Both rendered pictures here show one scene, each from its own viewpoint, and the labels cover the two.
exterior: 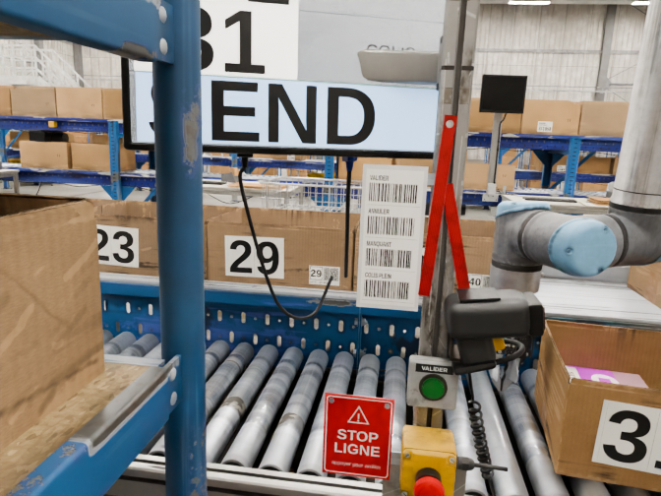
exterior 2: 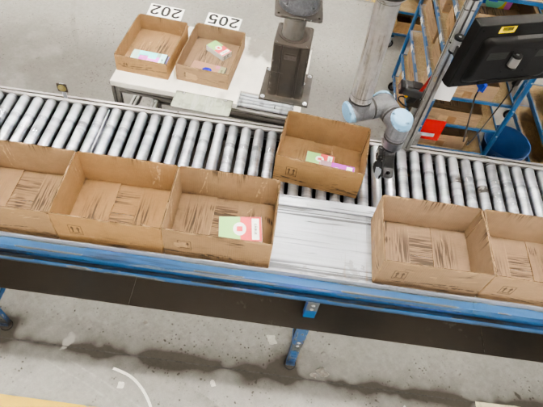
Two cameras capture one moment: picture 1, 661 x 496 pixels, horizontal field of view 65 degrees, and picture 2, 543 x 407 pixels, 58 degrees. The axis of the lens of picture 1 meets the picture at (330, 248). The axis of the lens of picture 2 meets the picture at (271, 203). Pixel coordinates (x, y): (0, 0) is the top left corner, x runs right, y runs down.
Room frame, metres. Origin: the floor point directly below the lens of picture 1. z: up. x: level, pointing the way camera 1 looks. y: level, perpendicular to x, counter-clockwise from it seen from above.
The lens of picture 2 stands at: (2.36, -1.04, 2.48)
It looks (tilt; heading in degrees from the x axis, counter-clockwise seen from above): 53 degrees down; 171
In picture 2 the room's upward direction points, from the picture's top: 9 degrees clockwise
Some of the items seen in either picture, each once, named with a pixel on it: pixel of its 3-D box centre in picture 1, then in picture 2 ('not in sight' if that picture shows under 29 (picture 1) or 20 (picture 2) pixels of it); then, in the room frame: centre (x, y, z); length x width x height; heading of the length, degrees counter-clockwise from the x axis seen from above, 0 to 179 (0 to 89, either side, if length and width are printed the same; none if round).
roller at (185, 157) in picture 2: not in sight; (184, 158); (0.83, -1.24, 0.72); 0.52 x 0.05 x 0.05; 172
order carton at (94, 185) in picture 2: not in sight; (119, 201); (1.26, -1.43, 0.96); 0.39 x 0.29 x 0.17; 82
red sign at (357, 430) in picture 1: (378, 438); (425, 129); (0.68, -0.08, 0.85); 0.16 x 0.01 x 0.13; 82
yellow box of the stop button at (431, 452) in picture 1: (454, 468); not in sight; (0.64, -0.18, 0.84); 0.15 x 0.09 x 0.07; 82
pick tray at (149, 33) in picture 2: not in sight; (153, 45); (0.09, -1.46, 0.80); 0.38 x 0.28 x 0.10; 168
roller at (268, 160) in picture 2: not in sight; (267, 170); (0.88, -0.85, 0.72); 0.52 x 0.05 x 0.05; 172
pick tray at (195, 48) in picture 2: not in sight; (212, 55); (0.14, -1.14, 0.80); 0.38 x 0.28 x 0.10; 166
